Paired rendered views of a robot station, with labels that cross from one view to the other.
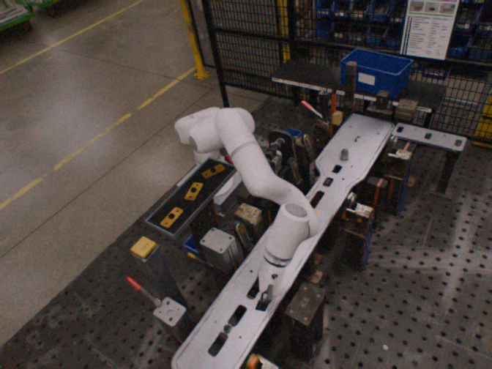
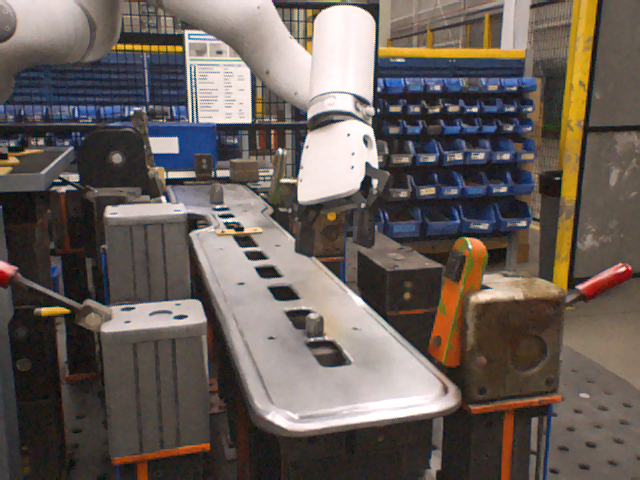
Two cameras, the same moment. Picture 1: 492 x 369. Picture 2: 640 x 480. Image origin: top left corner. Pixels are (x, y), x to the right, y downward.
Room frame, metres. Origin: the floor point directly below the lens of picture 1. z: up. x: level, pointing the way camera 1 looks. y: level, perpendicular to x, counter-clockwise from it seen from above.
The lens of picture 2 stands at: (0.16, 0.68, 1.25)
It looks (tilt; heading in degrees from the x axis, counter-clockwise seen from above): 13 degrees down; 303
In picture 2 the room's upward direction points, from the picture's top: straight up
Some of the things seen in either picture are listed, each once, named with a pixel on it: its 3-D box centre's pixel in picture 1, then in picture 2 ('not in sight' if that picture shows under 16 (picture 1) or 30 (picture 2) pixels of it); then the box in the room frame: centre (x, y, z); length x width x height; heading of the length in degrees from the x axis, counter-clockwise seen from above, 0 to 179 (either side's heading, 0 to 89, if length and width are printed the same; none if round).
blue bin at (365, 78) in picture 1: (374, 72); (166, 144); (1.63, -0.75, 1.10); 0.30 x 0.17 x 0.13; 40
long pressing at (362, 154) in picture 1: (307, 216); (245, 236); (0.89, -0.20, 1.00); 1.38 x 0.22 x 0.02; 138
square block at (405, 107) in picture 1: (400, 135); (245, 219); (1.37, -0.80, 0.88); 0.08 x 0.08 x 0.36; 48
